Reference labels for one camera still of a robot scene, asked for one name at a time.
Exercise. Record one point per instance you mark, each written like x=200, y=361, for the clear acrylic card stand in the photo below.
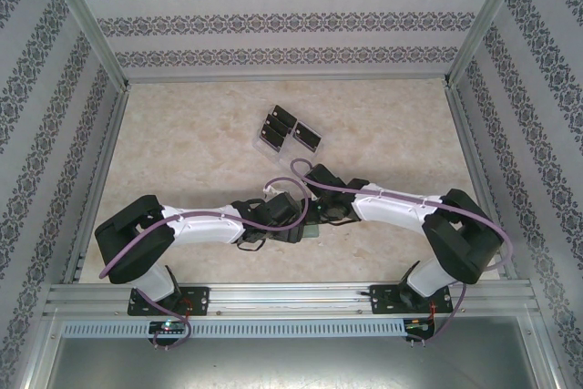
x=278, y=156

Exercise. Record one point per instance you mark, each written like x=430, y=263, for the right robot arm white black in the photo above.
x=396, y=209

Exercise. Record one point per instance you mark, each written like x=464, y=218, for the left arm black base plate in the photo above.
x=198, y=302

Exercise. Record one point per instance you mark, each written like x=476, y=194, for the aluminium mounting rail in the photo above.
x=291, y=300

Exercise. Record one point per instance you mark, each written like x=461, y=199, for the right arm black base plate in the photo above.
x=382, y=300

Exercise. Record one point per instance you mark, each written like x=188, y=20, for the green card holder wallet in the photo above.
x=312, y=230

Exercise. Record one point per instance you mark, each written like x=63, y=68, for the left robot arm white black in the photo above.
x=205, y=227

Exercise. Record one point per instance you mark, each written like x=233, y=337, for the black credit card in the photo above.
x=283, y=113
x=306, y=136
x=275, y=124
x=271, y=136

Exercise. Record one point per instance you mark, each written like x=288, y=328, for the aluminium side rail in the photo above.
x=464, y=134
x=111, y=134

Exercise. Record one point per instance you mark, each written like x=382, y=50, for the aluminium frame post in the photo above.
x=82, y=20
x=489, y=20

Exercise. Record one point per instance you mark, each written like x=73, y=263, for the grey metal sheet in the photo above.
x=291, y=361

